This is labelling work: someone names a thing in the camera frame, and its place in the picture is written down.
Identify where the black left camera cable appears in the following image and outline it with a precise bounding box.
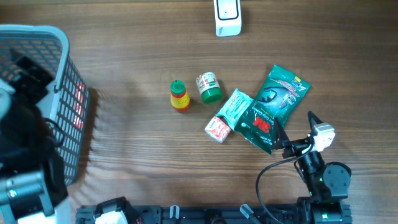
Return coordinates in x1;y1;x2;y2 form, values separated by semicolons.
43;117;66;149

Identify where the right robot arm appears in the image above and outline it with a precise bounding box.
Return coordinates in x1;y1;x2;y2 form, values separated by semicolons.
272;111;353;223

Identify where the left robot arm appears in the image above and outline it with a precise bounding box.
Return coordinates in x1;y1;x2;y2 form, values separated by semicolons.
1;49;72;223

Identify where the white barcode scanner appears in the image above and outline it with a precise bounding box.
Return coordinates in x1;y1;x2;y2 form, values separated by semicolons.
213;0;242;37

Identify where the black camera cable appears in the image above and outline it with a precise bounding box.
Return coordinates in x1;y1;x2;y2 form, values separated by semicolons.
43;117;66;149
256;143;315;224

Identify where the green 3M gloves packet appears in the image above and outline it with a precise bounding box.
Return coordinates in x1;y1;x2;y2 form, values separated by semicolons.
234;65;311;154

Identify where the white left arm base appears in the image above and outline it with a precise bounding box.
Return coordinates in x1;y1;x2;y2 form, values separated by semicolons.
93;197;141;224

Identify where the grey plastic mesh basket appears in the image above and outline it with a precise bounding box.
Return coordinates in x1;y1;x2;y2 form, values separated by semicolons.
1;24;90;185

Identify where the black right camera cable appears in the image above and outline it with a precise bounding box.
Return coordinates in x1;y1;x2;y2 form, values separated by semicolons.
256;143;315;224

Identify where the red white tissue packet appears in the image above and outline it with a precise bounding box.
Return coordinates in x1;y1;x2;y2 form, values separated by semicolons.
205;116;232;143

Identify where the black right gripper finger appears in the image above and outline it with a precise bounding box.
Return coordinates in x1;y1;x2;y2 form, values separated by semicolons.
272;118;290;150
307;111;323;136

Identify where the teal wet wipes packet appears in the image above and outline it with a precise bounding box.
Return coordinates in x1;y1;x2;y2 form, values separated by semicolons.
216;88;253;130

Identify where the green lid white jar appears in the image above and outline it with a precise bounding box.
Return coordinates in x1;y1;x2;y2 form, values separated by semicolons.
196;72;223;104

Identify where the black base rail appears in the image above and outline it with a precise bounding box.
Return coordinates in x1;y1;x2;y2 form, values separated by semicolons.
76;203;353;224

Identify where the red yellow sauce bottle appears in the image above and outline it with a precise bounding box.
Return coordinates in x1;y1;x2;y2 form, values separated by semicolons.
170;80;190;113

